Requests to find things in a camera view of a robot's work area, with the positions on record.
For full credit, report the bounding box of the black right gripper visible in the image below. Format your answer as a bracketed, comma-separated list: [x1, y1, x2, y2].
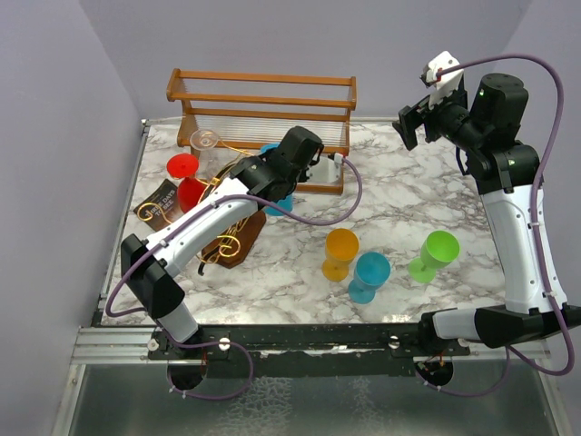
[393, 82, 486, 153]

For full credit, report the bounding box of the green plastic wine glass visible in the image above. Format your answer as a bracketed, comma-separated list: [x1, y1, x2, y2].
[408, 230, 460, 283]

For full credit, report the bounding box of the blue plastic wine glass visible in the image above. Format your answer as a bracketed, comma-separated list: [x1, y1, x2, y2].
[261, 143, 297, 212]

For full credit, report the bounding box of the clear wine glass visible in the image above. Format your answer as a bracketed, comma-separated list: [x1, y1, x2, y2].
[189, 129, 221, 160]

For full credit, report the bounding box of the red plastic wine glass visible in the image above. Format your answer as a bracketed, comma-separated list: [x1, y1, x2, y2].
[166, 153, 206, 213]

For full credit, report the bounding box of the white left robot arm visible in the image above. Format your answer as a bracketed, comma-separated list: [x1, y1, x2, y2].
[121, 126, 323, 359]

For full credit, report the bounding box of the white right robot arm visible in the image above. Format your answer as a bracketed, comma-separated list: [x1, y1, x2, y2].
[393, 71, 580, 355]

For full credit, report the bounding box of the orange plastic wine glass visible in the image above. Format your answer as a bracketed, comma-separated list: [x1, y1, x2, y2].
[321, 228, 359, 282]

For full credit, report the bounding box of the teal plastic wine glass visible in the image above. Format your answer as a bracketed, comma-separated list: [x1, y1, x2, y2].
[348, 252, 391, 304]

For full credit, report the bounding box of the wooden wine glass rack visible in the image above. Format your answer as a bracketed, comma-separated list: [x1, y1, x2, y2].
[165, 68, 358, 195]

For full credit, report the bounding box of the dark book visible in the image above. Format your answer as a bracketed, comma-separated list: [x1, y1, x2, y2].
[133, 179, 182, 232]

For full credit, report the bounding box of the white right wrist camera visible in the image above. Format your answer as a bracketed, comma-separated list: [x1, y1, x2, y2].
[420, 51, 464, 109]

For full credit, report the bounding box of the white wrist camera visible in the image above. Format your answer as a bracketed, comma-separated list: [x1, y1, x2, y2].
[309, 154, 343, 185]
[420, 51, 464, 109]

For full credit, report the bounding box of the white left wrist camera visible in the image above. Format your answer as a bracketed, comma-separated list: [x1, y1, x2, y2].
[309, 154, 343, 185]

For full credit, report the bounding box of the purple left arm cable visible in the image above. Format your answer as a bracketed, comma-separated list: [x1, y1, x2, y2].
[104, 154, 363, 401]

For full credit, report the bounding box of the gold wire glass holder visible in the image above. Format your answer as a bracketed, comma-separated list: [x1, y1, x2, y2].
[169, 148, 251, 268]

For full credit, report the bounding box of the black mounting rail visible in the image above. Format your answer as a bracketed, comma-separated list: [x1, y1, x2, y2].
[148, 322, 469, 379]

